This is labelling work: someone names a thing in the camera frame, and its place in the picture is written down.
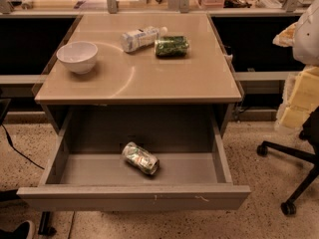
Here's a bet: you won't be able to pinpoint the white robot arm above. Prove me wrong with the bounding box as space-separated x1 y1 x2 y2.
272 0 319 131

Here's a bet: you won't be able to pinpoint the black stand foot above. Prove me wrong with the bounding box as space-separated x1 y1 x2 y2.
38 212 57 236

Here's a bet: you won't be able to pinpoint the grey open top drawer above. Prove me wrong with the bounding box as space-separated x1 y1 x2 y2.
18 106 250 211

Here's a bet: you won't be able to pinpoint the green chip bag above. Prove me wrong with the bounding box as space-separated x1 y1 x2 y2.
155 36 189 57

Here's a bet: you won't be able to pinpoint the crushed 7up can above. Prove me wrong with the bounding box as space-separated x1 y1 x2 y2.
122 142 160 175

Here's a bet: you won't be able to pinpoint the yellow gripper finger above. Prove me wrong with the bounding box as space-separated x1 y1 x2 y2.
276 67 319 129
272 23 296 47

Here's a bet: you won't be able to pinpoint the black office chair base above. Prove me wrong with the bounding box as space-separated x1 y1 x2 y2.
256 107 319 216

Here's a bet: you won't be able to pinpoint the clear plastic water bottle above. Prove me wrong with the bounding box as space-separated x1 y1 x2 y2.
121 26 167 53

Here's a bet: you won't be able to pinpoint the black floor cable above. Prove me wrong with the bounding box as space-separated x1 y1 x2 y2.
1 123 46 171

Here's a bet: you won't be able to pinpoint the white ceramic bowl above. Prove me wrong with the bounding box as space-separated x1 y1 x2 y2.
57 41 98 74

